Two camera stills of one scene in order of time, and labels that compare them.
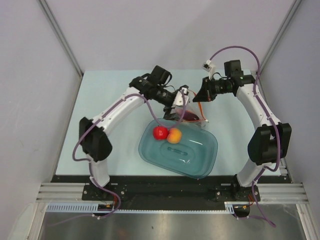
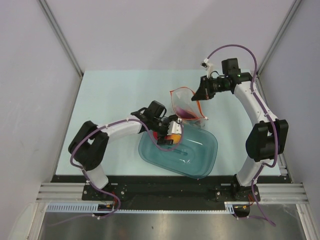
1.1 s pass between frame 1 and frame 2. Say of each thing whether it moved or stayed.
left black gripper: moved
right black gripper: stayed
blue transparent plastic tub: stayed
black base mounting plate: stayed
